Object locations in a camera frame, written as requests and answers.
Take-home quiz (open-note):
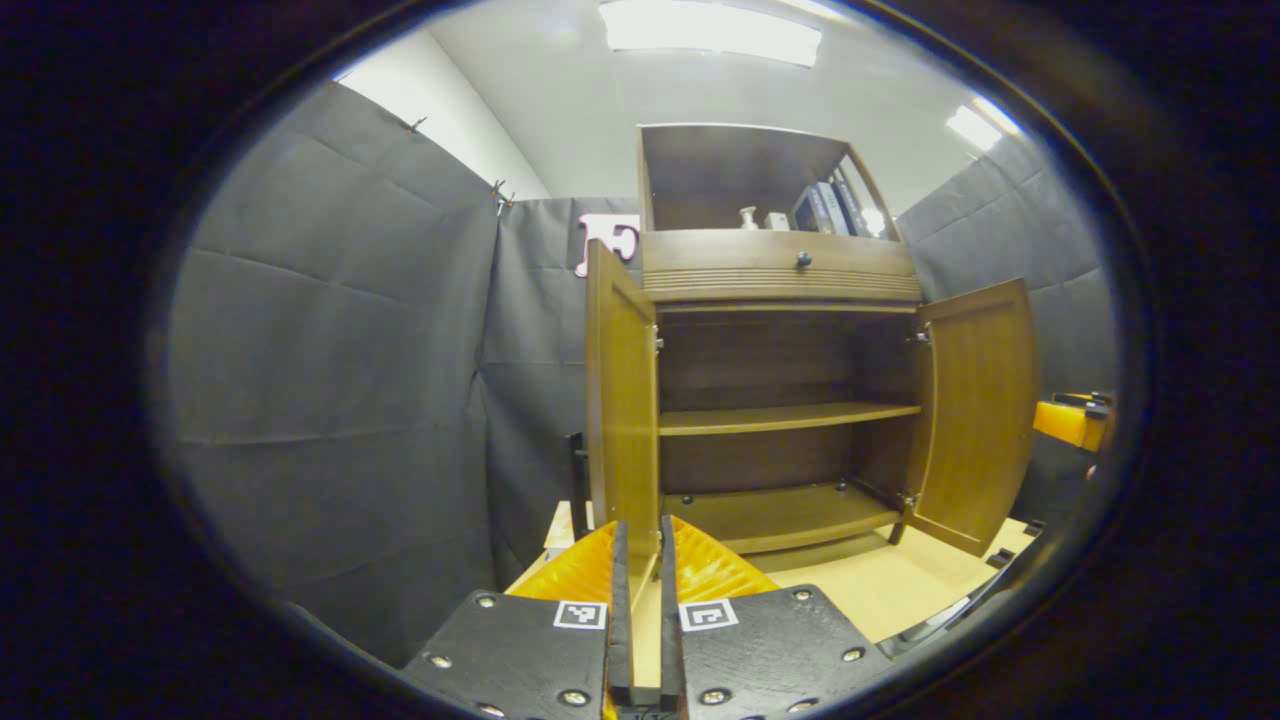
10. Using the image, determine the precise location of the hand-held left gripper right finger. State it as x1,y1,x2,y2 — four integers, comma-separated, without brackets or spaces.
659,515,891,720

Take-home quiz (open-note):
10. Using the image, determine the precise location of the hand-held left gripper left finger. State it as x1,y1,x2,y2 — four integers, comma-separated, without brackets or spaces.
400,520,634,720

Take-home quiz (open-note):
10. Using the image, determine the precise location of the wooden shoe cabinet door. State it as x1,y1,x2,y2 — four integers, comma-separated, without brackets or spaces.
585,238,663,586
903,278,1041,558

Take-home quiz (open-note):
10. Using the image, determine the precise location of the black door handle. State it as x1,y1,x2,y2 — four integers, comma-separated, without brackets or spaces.
985,518,1046,571
568,432,590,542

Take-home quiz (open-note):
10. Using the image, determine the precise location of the wooden double-door shoe cabinet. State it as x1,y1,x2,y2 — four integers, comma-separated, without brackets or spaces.
570,123,1041,586

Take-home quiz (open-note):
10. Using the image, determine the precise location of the wooden cabinet inner shelf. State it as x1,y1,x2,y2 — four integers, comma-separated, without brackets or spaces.
658,402,922,437

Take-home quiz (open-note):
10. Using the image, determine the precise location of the wooden cabinet drawer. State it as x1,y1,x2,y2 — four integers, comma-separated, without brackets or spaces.
640,230,922,305

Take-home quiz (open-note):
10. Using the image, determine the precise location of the dark spine book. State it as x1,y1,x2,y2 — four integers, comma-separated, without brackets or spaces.
830,170,873,238

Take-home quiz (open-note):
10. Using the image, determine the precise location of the pale grey spine book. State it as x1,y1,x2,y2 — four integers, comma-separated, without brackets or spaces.
815,182,853,237

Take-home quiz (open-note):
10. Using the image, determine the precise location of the blue spine book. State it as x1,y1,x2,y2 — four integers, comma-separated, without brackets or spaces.
791,188,831,235

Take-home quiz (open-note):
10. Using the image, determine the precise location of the large ceiling light panel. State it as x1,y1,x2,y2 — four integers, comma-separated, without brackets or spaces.
600,0,823,68

